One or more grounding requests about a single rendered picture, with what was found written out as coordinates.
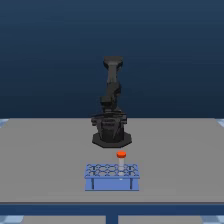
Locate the clear orange-capped centrifuge tube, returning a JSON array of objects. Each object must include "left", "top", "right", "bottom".
[{"left": 116, "top": 150, "right": 127, "bottom": 178}]

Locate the blue test tube rack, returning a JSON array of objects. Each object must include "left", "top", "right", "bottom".
[{"left": 84, "top": 163, "right": 140, "bottom": 192}]

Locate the blue table frame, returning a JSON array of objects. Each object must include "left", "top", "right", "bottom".
[{"left": 0, "top": 203, "right": 224, "bottom": 224}]

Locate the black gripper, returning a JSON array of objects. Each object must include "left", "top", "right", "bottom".
[{"left": 91, "top": 112, "right": 128, "bottom": 141}]

